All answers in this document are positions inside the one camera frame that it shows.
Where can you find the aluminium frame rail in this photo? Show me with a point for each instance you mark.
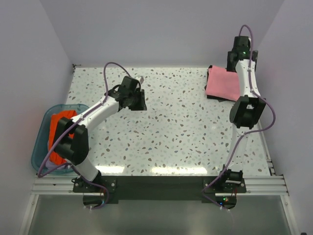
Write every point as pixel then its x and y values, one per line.
pixel 272 185

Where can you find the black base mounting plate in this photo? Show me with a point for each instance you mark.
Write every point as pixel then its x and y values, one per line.
pixel 112 189

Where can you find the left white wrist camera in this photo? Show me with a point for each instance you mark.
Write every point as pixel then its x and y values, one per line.
pixel 140 79

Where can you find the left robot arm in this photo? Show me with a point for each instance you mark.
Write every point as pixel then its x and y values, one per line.
pixel 72 134

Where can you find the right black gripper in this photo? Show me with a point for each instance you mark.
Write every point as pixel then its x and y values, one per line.
pixel 230 66

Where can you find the pink t-shirt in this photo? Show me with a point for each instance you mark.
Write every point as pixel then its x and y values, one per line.
pixel 222 84

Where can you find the teal plastic basket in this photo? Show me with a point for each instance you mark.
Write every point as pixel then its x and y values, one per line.
pixel 41 145

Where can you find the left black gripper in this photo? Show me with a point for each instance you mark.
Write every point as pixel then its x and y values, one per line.
pixel 142 105

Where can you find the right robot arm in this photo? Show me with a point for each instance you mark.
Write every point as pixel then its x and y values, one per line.
pixel 245 113

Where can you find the orange t-shirt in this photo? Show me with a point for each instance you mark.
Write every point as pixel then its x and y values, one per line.
pixel 54 158

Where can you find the folded black t-shirt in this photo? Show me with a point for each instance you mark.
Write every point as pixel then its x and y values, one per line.
pixel 212 96

